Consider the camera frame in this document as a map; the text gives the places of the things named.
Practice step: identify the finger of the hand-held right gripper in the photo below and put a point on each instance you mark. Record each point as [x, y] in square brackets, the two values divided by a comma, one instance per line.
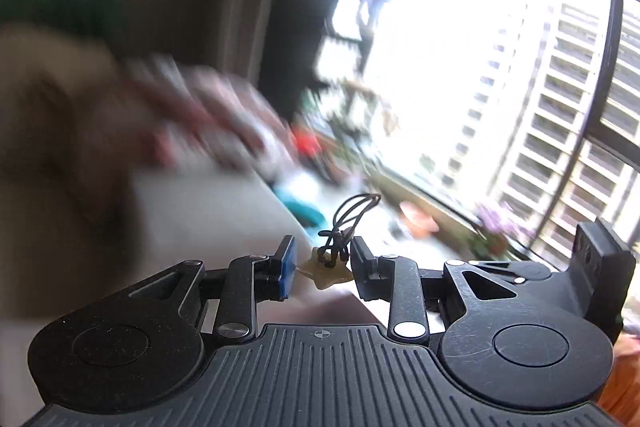
[600, 277]

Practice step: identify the pink floral cloth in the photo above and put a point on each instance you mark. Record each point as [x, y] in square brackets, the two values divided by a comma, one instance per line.
[200, 107]

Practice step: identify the green cushion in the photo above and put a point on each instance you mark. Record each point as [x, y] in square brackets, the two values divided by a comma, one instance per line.
[60, 2]

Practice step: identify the dark window frame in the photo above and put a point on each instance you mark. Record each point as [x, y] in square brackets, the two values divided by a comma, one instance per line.
[607, 57]

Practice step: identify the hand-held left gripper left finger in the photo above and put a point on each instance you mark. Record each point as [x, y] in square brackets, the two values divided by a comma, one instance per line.
[287, 267]

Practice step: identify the cream star-shaped charm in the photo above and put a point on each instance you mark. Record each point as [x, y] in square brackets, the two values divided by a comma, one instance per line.
[325, 279]

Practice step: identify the dark curtain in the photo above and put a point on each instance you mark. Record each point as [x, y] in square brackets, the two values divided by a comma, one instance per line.
[300, 7]

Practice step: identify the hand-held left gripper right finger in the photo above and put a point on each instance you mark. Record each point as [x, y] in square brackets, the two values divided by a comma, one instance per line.
[361, 267]

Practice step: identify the red object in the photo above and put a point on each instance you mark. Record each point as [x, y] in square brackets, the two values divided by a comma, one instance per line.
[307, 142]

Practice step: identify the orange flower pot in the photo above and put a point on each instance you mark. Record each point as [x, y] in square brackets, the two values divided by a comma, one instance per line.
[417, 217]

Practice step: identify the apartment building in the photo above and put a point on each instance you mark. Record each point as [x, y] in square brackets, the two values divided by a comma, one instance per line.
[550, 82]

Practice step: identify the purple flowering plant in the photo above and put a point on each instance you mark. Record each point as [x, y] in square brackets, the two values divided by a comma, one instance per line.
[500, 222]

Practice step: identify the cream blanket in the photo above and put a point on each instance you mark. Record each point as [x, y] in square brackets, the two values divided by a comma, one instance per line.
[45, 107]

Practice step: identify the teal object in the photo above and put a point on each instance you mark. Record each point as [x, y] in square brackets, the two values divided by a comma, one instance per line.
[300, 207]

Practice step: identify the green potted plants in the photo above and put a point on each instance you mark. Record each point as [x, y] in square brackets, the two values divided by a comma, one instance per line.
[350, 117]

